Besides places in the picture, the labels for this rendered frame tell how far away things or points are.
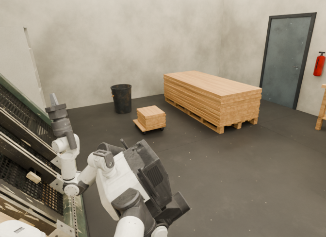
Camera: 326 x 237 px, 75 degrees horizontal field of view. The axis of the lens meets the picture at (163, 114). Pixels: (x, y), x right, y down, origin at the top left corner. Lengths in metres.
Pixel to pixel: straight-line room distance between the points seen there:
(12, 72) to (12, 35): 0.63
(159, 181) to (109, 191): 0.22
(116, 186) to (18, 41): 4.01
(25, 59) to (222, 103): 3.67
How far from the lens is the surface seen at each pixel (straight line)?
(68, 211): 1.56
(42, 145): 1.87
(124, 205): 0.80
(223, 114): 4.20
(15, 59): 4.71
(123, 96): 5.26
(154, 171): 0.95
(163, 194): 1.05
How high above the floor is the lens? 1.93
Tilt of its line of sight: 22 degrees down
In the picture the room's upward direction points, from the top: 2 degrees counter-clockwise
